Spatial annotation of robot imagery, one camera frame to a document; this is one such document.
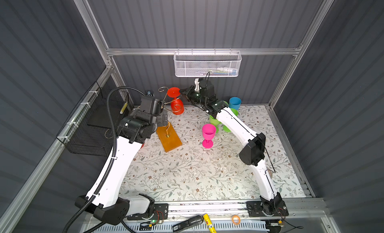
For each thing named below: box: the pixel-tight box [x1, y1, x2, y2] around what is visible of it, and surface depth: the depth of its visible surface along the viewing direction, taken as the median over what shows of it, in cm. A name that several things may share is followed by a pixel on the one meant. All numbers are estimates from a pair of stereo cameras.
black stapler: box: [172, 215, 204, 233], surface depth 68 cm
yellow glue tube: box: [203, 213, 217, 233], surface depth 71 cm
